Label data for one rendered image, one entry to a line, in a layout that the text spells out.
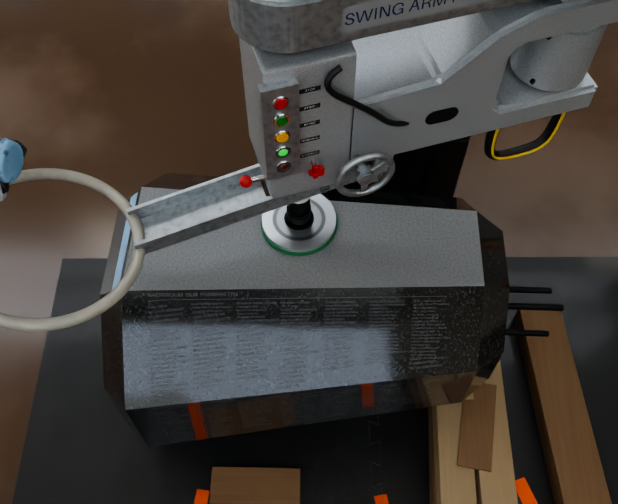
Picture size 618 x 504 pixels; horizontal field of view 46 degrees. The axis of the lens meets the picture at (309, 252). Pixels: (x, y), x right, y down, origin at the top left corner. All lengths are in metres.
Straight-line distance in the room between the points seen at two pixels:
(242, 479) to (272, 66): 1.52
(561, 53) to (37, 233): 2.29
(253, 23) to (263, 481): 1.61
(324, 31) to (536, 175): 2.16
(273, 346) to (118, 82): 2.09
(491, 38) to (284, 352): 0.99
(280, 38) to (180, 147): 2.08
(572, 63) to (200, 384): 1.28
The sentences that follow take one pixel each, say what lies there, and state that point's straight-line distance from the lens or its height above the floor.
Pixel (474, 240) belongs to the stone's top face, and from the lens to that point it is 2.10.
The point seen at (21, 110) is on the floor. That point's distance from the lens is 3.80.
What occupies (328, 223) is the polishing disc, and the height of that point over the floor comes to 0.90.
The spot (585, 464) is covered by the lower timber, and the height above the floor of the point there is 0.11.
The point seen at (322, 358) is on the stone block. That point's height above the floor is 0.72.
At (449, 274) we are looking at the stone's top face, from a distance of 2.03.
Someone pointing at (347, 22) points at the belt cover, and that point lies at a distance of 1.42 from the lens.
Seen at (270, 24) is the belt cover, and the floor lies 1.69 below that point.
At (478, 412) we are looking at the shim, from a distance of 2.55.
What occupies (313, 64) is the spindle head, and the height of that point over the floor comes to 1.58.
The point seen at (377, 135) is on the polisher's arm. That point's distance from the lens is 1.71.
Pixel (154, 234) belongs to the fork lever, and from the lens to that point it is 1.92.
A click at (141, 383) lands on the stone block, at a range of 2.11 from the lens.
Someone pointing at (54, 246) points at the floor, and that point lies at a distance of 3.25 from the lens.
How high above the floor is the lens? 2.59
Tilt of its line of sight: 58 degrees down
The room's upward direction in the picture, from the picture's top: straight up
